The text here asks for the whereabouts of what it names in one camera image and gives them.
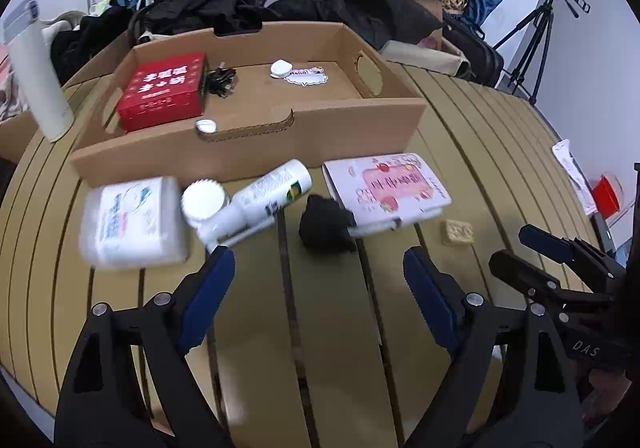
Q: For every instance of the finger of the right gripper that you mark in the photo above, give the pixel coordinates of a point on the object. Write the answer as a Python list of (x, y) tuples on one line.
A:
[(533, 283), (555, 240)]

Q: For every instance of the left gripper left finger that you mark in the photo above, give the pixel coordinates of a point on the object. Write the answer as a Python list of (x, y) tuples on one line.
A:
[(101, 402)]

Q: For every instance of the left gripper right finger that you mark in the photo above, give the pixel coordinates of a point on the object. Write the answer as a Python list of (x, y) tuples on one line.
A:
[(536, 403)]

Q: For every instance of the small tan wooden block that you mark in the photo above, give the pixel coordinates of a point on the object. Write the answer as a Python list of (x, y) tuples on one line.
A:
[(456, 232)]

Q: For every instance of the pink white card box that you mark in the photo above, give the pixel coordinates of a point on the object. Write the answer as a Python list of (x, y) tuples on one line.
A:
[(385, 192)]

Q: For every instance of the white wet wipes pack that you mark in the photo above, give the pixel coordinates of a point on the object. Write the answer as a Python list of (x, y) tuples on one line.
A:
[(133, 225)]

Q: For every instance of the black charger plug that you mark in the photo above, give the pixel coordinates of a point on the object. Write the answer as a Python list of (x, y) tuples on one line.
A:
[(324, 225)]

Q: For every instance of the white jar cap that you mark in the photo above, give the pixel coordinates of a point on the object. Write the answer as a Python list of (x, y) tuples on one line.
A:
[(202, 200)]

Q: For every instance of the white spray bottle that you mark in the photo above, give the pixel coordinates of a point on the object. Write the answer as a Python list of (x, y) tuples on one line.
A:
[(255, 207)]

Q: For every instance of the red gift box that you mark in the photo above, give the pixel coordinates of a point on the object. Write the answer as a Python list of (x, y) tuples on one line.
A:
[(164, 91)]

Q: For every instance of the white round lid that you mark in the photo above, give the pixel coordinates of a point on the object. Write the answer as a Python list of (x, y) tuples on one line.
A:
[(206, 127)]

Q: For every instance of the person's right hand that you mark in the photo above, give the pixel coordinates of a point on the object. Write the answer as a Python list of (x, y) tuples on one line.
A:
[(608, 390)]

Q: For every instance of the paper receipts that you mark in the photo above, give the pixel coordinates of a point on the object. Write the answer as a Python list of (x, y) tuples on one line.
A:
[(561, 152)]

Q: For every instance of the tan slatted folding table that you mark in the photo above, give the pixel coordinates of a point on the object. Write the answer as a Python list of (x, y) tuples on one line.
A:
[(304, 351)]

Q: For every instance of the black suitcase bag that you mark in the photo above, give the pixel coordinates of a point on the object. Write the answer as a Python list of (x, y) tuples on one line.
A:
[(486, 64)]

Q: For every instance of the beige canvas bag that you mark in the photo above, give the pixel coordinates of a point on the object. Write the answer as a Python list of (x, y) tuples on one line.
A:
[(448, 60)]

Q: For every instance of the cardboard tray box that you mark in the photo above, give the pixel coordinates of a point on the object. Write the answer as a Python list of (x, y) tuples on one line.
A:
[(364, 109)]

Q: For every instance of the large cardboard box left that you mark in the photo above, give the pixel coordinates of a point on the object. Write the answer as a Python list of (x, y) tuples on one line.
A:
[(15, 135)]

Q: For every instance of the beige clothes pile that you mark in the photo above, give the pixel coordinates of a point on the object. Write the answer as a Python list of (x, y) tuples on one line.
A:
[(68, 20)]

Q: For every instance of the white thermos bottle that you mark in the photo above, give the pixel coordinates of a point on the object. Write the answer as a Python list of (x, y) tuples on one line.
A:
[(35, 73)]

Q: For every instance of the black jacket pile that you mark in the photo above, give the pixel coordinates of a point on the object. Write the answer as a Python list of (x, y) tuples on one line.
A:
[(375, 21)]

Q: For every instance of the black camera tripod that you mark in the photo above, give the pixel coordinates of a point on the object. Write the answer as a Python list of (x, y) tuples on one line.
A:
[(542, 18)]

